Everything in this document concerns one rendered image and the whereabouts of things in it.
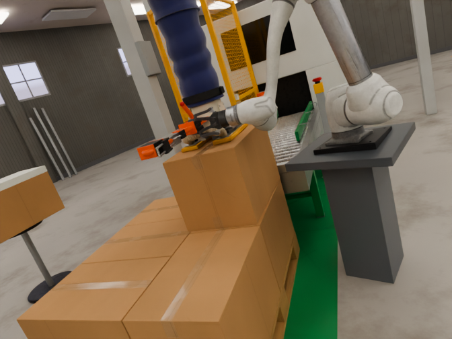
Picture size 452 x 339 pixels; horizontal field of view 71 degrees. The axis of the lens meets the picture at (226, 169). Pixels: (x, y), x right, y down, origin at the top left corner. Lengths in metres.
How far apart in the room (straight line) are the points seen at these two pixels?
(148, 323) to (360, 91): 1.21
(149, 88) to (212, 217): 1.78
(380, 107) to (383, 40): 11.16
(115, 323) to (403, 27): 11.96
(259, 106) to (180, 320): 0.87
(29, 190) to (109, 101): 8.20
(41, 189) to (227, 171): 1.90
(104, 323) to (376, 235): 1.30
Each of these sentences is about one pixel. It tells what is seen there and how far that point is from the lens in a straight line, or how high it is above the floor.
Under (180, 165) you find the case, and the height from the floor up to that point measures 0.91.
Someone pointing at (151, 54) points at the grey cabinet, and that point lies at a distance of 3.19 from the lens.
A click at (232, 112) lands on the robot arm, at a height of 1.10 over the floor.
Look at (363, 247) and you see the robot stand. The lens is 1.87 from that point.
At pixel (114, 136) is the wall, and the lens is 10.82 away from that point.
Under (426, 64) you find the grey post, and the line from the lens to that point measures 4.91.
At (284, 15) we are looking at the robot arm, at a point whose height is 1.41.
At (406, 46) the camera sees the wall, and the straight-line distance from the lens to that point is 12.47.
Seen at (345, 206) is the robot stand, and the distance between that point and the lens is 1.76.
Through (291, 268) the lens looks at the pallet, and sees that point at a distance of 2.13.
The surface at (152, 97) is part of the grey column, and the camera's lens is 3.12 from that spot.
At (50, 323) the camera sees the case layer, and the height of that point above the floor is 0.53.
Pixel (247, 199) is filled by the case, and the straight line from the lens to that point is 1.52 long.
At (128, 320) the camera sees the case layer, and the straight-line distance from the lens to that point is 1.32.
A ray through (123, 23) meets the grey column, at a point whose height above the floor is 1.95.
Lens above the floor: 1.24
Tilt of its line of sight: 15 degrees down
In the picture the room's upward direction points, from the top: 18 degrees counter-clockwise
